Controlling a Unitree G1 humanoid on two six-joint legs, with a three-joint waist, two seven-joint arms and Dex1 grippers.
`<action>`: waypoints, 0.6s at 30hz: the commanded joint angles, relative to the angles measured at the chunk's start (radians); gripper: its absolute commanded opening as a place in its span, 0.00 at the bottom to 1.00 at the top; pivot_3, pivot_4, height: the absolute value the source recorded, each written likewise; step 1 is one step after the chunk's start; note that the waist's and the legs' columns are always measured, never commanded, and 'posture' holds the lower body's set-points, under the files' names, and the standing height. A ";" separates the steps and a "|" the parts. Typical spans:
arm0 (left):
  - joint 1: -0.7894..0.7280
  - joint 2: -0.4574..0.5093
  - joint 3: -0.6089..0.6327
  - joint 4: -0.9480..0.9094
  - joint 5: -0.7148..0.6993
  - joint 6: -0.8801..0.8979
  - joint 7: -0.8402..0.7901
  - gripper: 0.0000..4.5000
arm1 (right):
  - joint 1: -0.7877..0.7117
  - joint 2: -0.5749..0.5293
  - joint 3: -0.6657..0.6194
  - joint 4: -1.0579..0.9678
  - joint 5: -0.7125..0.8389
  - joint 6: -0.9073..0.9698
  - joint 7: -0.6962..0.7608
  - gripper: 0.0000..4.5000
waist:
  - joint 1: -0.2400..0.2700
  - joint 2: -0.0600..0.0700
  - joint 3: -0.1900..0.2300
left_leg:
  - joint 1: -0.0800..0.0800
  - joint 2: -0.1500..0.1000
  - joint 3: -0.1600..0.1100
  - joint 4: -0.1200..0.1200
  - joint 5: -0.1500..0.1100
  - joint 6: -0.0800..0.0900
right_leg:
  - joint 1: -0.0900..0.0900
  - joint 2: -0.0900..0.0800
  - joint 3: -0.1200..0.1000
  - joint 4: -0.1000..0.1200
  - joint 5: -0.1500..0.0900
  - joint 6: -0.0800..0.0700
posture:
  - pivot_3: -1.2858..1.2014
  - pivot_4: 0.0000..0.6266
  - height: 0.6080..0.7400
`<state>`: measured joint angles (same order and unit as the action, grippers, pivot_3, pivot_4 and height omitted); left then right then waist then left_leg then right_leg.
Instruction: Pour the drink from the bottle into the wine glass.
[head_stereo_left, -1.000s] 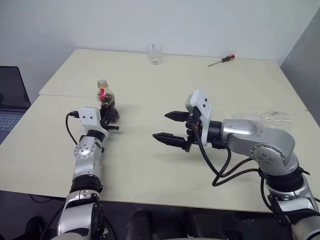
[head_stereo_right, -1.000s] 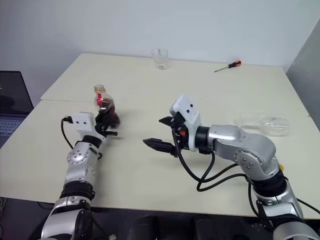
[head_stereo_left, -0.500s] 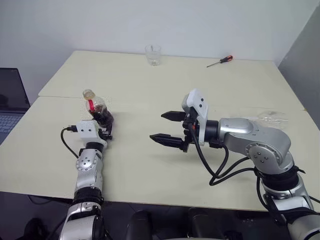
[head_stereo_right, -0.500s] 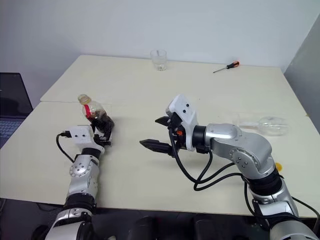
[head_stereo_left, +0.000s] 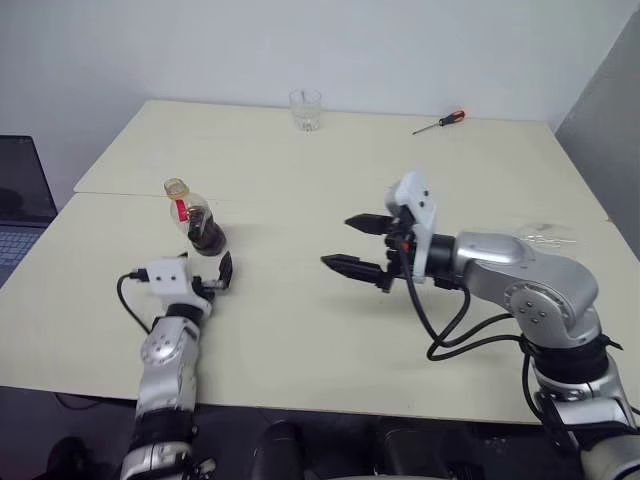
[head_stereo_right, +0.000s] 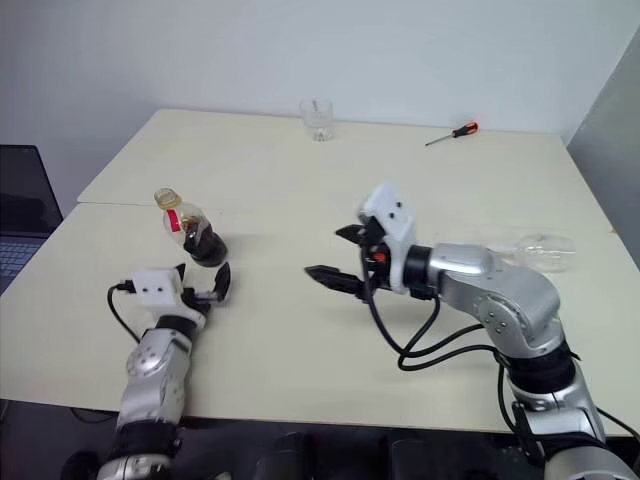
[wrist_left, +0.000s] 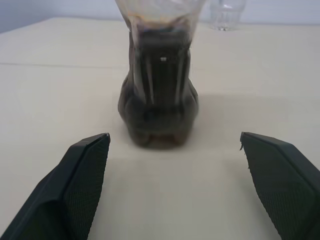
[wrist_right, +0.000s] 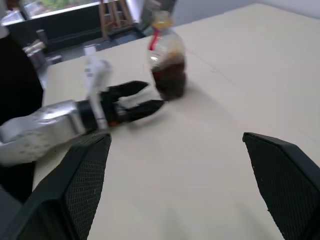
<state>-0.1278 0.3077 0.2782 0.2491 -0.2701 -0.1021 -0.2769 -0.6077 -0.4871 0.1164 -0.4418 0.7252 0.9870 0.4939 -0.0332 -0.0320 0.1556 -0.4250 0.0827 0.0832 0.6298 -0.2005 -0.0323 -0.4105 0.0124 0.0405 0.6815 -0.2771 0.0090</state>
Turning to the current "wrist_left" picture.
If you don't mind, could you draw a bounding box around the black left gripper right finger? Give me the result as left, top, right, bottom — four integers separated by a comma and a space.
239, 131, 320, 240

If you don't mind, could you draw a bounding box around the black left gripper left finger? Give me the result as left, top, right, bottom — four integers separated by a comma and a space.
0, 132, 111, 240

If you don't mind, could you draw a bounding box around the dark soda bottle yellow cap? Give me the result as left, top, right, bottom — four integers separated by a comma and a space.
115, 0, 201, 151

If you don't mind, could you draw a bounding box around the clear drinking glass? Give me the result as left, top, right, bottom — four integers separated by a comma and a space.
208, 0, 246, 32

